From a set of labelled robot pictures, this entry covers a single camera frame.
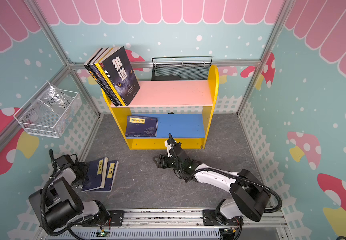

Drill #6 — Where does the clear plastic bag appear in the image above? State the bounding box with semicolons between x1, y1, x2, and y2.
37;84;73;121

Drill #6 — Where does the yellow cartoon boy book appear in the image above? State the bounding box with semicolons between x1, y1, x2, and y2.
94;48;125;107

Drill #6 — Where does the yellow pink blue bookshelf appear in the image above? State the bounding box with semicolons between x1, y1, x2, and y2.
104;65;219;150

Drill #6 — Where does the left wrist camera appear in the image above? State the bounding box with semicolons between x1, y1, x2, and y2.
54;155;74;171

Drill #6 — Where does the navy book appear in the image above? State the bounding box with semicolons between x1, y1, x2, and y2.
125;115;158;138
95;161;119;192
81;157;109;192

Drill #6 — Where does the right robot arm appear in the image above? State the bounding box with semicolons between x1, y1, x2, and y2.
153;135;271;225

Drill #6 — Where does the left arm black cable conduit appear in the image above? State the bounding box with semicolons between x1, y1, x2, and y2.
39;149;80;237

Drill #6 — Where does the white wire wall basket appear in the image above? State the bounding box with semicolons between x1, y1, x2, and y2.
13;85;82;139

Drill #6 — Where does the purple old man book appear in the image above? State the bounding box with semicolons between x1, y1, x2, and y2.
88;47;120;107

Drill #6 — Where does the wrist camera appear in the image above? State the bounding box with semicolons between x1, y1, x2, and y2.
165;142;172;158
54;155;74;171

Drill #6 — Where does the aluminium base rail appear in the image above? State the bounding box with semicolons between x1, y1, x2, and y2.
39;207;289;240

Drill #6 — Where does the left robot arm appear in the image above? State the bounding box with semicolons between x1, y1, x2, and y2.
28;162;111;237

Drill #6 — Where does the black Murphy's law book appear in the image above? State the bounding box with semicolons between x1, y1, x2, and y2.
83;47;117;107

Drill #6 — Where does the black mesh wire basket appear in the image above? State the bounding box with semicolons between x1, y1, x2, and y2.
152;56;213;81

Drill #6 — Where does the black wolf book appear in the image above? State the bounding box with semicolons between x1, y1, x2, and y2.
101;47;140;106

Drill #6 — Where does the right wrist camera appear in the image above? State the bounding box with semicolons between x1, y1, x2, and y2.
165;142;172;158

